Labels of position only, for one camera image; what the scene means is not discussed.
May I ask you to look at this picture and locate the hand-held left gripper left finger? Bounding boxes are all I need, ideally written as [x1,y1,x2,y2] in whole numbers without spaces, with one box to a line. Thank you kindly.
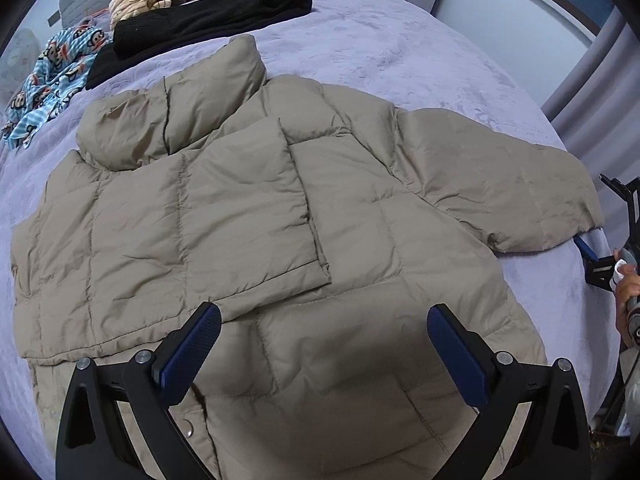
[54,302,223,480]

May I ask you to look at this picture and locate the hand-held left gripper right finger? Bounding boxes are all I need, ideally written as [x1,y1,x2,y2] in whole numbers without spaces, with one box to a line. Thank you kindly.
[426,302,593,480]

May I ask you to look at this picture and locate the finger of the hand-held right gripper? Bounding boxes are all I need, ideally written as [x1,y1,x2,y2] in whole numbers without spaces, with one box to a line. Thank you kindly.
[574,234,601,263]

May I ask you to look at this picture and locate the beige puffer jacket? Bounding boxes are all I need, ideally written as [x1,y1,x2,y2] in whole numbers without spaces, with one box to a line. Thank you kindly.
[11,34,606,480]

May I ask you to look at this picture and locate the person's right hand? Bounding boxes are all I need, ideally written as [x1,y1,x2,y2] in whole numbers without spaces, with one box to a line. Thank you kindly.
[611,249,640,348]

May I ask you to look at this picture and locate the grey curtain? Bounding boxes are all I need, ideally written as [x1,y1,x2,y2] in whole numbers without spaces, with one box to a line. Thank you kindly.
[541,7,640,183]

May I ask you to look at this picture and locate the purple bed blanket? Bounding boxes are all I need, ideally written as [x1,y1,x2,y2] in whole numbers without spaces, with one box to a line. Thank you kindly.
[0,0,618,480]

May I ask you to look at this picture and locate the black garment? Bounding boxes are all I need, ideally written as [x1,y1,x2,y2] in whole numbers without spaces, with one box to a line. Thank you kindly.
[84,44,132,92]

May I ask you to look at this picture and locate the blue monkey print cloth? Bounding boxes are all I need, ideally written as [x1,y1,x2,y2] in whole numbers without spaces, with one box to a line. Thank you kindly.
[0,16,112,150]

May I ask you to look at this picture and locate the folded black sweater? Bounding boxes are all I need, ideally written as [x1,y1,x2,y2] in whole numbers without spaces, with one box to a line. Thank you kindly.
[113,0,314,59]

